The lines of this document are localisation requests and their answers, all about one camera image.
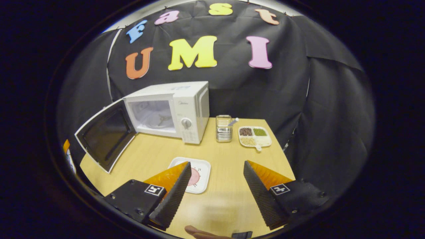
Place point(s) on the white divided bean tray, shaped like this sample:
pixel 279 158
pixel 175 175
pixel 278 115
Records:
pixel 262 141

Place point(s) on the small spoon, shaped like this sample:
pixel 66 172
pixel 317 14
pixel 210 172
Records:
pixel 233 121

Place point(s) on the pink round food slice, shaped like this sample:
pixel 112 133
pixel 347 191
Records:
pixel 195 176

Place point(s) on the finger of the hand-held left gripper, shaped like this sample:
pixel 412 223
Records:
pixel 66 146

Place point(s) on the blue and white board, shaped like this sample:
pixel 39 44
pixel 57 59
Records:
pixel 71 162

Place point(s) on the white square plate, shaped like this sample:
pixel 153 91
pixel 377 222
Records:
pixel 204 169

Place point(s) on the metal mesh container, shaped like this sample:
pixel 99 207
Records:
pixel 224 131

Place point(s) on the white microwave oven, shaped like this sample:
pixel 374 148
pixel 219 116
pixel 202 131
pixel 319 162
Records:
pixel 189 106

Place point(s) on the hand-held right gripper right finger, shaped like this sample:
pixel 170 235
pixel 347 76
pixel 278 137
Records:
pixel 262 199

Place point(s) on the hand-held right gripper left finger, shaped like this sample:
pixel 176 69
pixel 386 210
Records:
pixel 172 199

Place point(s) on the black backdrop cloth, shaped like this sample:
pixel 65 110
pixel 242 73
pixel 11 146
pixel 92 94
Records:
pixel 292 83

